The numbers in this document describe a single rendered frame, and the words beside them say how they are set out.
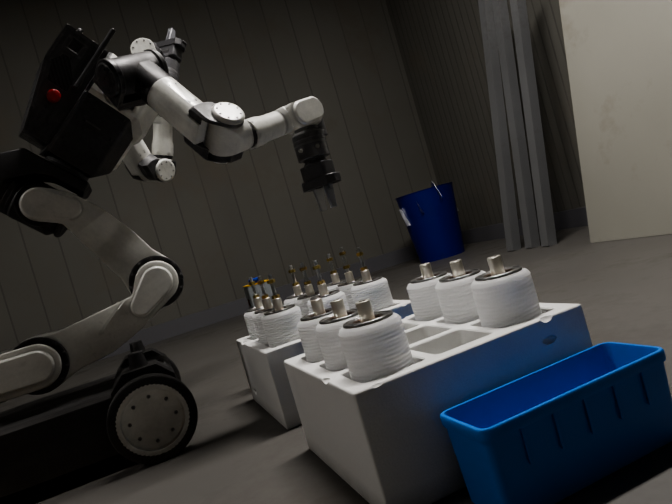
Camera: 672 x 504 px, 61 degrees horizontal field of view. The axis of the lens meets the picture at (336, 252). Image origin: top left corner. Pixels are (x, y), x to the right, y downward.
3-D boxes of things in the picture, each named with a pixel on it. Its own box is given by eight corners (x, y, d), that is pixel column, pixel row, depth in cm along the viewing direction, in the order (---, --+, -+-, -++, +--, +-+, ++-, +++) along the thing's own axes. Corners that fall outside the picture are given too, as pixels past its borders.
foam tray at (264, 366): (287, 430, 127) (264, 352, 127) (253, 400, 164) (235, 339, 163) (436, 370, 140) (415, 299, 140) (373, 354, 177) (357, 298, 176)
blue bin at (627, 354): (510, 532, 66) (481, 433, 66) (459, 500, 76) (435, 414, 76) (693, 434, 76) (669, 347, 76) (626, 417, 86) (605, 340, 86)
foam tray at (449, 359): (391, 524, 75) (352, 393, 75) (308, 448, 112) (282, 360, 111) (613, 415, 88) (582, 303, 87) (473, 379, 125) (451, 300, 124)
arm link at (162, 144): (181, 126, 196) (180, 182, 198) (163, 127, 203) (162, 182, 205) (154, 122, 188) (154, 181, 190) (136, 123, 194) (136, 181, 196)
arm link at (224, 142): (291, 117, 143) (235, 137, 130) (280, 149, 150) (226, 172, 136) (261, 93, 146) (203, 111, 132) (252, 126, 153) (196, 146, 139)
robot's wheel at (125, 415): (120, 479, 127) (94, 393, 127) (121, 472, 132) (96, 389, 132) (208, 444, 134) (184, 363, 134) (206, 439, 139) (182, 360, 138)
